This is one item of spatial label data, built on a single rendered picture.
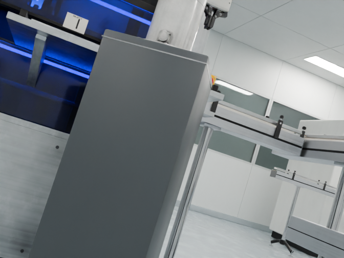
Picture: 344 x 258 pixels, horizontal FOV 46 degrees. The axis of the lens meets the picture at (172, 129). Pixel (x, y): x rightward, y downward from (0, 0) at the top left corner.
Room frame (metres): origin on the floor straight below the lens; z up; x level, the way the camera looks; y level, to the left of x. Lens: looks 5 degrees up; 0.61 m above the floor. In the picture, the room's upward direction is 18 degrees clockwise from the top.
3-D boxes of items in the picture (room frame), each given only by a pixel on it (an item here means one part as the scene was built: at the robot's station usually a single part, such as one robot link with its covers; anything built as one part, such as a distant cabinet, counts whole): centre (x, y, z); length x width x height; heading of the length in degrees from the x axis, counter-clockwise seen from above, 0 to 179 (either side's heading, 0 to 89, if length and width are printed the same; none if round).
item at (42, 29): (1.45, 0.27, 0.87); 0.70 x 0.48 x 0.02; 107
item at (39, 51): (1.36, 0.51, 0.80); 0.34 x 0.03 x 0.13; 17
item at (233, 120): (1.97, -0.31, 0.92); 0.69 x 0.15 x 0.16; 107
